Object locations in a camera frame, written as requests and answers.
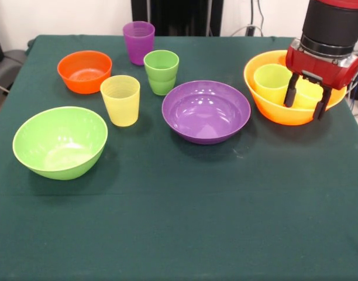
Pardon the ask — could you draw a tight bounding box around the yellow-orange stepped cup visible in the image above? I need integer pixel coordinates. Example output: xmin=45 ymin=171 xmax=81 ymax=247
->
xmin=294 ymin=78 xmax=325 ymax=109

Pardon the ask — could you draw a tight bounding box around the grey cable with plug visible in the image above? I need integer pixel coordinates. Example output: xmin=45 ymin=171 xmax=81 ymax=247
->
xmin=230 ymin=25 xmax=264 ymax=37

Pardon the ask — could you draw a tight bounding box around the green stepped cup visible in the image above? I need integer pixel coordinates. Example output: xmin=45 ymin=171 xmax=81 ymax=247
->
xmin=143 ymin=50 xmax=180 ymax=97

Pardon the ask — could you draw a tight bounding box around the purple cup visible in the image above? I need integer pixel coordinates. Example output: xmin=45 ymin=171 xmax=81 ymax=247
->
xmin=122 ymin=20 xmax=156 ymax=66

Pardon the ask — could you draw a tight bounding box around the blue and white cable bundle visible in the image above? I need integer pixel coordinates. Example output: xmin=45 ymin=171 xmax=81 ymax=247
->
xmin=345 ymin=66 xmax=358 ymax=112

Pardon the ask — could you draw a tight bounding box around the light green tapered cup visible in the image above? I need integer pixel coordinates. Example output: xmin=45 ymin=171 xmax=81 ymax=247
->
xmin=253 ymin=63 xmax=292 ymax=105

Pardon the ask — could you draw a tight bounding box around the purple bowl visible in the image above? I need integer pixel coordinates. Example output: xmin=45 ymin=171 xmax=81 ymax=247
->
xmin=161 ymin=80 xmax=252 ymax=145

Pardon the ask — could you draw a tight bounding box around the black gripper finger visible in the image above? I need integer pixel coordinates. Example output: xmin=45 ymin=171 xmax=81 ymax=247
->
xmin=313 ymin=85 xmax=333 ymax=121
xmin=283 ymin=72 xmax=301 ymax=108

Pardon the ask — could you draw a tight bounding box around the yellow tapered cup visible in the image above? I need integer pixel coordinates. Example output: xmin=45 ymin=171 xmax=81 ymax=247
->
xmin=99 ymin=74 xmax=141 ymax=128

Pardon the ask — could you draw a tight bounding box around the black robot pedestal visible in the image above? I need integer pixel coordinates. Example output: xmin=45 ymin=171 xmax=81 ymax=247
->
xmin=131 ymin=0 xmax=223 ymax=37

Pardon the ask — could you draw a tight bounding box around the grey office chair base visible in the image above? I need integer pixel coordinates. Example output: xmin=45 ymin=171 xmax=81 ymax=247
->
xmin=0 ymin=23 xmax=27 ymax=94

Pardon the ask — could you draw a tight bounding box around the black hanging cable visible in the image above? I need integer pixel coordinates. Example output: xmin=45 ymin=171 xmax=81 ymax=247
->
xmin=256 ymin=0 xmax=266 ymax=37

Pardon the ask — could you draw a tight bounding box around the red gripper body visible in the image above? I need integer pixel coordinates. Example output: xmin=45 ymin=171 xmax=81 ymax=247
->
xmin=285 ymin=43 xmax=358 ymax=91

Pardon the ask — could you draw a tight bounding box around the large yellow-orange bowl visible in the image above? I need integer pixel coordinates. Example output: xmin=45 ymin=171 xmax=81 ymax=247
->
xmin=243 ymin=49 xmax=348 ymax=126

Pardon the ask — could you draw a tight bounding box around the green bowl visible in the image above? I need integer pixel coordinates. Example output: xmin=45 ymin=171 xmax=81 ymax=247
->
xmin=12 ymin=106 xmax=109 ymax=181

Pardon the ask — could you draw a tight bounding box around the orange-red bowl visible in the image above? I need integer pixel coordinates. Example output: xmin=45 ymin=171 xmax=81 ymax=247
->
xmin=57 ymin=50 xmax=113 ymax=95

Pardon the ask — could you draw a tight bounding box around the dark green tablecloth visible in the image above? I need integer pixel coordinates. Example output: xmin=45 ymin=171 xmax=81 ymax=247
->
xmin=0 ymin=34 xmax=358 ymax=281

